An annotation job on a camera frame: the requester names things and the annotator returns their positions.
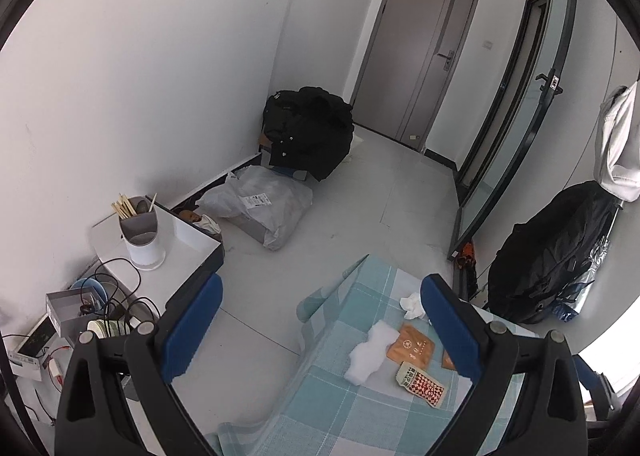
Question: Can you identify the bundle of wooden chopsticks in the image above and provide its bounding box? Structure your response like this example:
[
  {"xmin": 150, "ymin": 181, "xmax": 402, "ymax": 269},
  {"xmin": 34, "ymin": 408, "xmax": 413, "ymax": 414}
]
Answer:
[{"xmin": 111, "ymin": 192, "xmax": 158, "ymax": 221}]

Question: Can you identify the white electronic device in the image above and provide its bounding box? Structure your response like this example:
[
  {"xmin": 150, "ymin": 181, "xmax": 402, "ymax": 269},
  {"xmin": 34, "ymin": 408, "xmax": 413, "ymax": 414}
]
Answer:
[{"xmin": 7, "ymin": 315, "xmax": 63, "ymax": 379}]

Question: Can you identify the black cable bundle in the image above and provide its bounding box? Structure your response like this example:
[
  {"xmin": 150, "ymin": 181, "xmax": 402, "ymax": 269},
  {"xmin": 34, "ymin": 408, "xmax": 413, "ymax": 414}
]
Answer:
[{"xmin": 75, "ymin": 258, "xmax": 162, "ymax": 337}]

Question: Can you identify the black backpack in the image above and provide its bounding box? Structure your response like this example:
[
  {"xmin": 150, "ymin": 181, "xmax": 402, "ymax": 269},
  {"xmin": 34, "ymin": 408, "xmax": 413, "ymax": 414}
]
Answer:
[{"xmin": 486, "ymin": 181, "xmax": 618, "ymax": 324}]

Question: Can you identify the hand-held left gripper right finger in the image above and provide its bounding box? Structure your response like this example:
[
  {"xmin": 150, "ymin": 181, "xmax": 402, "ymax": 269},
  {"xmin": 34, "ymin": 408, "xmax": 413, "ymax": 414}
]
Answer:
[{"xmin": 420, "ymin": 273, "xmax": 588, "ymax": 456}]

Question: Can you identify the small grey open box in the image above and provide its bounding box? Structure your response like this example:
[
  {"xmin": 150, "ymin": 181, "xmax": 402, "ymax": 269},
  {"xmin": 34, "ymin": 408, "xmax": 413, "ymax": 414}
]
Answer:
[{"xmin": 46, "ymin": 287, "xmax": 103, "ymax": 337}]

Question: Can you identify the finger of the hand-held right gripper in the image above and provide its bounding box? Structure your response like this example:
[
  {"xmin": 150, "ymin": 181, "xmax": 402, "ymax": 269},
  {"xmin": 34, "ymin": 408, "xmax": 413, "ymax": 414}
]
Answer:
[{"xmin": 572, "ymin": 353, "xmax": 621, "ymax": 422}]

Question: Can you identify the teal checked tablecloth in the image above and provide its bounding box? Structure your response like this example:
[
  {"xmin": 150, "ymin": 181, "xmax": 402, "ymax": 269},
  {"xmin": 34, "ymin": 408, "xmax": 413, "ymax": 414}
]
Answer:
[{"xmin": 205, "ymin": 253, "xmax": 538, "ymax": 456}]

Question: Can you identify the white foam piece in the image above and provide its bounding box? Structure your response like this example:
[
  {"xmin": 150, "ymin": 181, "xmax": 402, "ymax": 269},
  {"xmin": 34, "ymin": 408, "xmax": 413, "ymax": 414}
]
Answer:
[{"xmin": 344, "ymin": 321, "xmax": 401, "ymax": 384}]

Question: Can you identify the white box with black side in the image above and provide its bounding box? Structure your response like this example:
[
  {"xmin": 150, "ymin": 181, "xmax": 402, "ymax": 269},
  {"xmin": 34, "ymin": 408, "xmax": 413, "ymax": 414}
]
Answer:
[{"xmin": 89, "ymin": 196, "xmax": 225, "ymax": 309}]

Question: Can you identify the crumpled white cloth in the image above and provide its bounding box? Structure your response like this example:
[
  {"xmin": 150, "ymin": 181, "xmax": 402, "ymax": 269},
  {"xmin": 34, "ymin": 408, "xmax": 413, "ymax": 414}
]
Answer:
[{"xmin": 181, "ymin": 210, "xmax": 222, "ymax": 237}]

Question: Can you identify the black framed glass door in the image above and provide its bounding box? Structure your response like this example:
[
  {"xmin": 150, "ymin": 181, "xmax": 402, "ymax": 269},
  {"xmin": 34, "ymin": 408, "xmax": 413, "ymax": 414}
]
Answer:
[{"xmin": 447, "ymin": 0, "xmax": 581, "ymax": 261}]

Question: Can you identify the blue bowl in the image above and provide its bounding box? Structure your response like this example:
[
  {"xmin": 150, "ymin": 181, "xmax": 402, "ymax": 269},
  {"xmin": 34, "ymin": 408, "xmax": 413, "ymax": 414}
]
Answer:
[{"xmin": 70, "ymin": 277, "xmax": 108, "ymax": 317}]

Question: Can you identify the white roll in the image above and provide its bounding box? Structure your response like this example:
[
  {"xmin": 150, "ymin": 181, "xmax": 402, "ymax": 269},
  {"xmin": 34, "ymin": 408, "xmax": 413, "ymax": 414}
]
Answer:
[{"xmin": 86, "ymin": 317, "xmax": 128, "ymax": 341}]

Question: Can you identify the white utensil holder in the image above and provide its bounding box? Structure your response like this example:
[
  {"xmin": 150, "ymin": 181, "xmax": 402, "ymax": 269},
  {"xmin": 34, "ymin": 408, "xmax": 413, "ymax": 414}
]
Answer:
[{"xmin": 120, "ymin": 210, "xmax": 167, "ymax": 271}]

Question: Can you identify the grey door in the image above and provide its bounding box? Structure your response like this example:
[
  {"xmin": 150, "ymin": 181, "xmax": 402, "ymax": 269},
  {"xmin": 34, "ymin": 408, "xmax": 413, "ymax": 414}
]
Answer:
[{"xmin": 349, "ymin": 0, "xmax": 483, "ymax": 153}]

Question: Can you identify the white hanging bag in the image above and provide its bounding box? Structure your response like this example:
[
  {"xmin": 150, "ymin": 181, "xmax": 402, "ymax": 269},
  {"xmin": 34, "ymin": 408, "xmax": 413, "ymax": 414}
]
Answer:
[{"xmin": 595, "ymin": 80, "xmax": 640, "ymax": 204}]

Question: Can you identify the blue box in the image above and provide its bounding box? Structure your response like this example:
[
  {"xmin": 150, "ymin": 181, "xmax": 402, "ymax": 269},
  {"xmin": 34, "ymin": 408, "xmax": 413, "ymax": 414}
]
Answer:
[{"xmin": 270, "ymin": 163, "xmax": 308, "ymax": 183}]

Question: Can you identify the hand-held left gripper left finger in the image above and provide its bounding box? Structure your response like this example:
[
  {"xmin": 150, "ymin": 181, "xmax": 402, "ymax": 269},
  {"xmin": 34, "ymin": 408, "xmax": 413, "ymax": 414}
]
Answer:
[{"xmin": 54, "ymin": 273, "xmax": 225, "ymax": 456}]

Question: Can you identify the black jacket pile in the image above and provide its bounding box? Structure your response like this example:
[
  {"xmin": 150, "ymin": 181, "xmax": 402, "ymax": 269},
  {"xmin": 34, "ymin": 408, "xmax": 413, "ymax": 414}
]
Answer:
[{"xmin": 261, "ymin": 86, "xmax": 355, "ymax": 183}]

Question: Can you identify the grey plastic parcel bag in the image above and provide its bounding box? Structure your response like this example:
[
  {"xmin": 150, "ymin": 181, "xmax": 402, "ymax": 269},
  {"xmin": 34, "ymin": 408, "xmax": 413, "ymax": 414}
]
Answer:
[{"xmin": 199, "ymin": 166, "xmax": 315, "ymax": 251}]

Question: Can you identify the orange tool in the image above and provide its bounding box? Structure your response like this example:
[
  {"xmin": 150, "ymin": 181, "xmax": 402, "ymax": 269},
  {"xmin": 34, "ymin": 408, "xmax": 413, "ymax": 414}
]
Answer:
[{"xmin": 452, "ymin": 241, "xmax": 478, "ymax": 269}]

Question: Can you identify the silver folded umbrella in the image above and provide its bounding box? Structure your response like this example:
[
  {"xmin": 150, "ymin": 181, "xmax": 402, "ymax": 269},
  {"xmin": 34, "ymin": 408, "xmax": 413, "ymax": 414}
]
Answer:
[{"xmin": 552, "ymin": 206, "xmax": 626, "ymax": 321}]

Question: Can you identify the large red checked packet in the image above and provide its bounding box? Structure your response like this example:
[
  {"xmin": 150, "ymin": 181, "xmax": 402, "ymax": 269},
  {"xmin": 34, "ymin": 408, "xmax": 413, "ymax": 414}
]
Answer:
[{"xmin": 396, "ymin": 361, "xmax": 446, "ymax": 409}]

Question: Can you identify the glass door handle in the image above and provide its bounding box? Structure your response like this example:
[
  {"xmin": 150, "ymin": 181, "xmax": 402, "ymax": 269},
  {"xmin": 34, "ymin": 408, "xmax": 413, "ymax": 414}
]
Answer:
[{"xmin": 535, "ymin": 70, "xmax": 563, "ymax": 92}]

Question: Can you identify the white tissue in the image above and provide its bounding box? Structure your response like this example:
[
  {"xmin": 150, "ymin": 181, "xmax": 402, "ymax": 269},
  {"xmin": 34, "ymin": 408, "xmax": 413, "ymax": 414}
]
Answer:
[{"xmin": 400, "ymin": 292, "xmax": 427, "ymax": 321}]

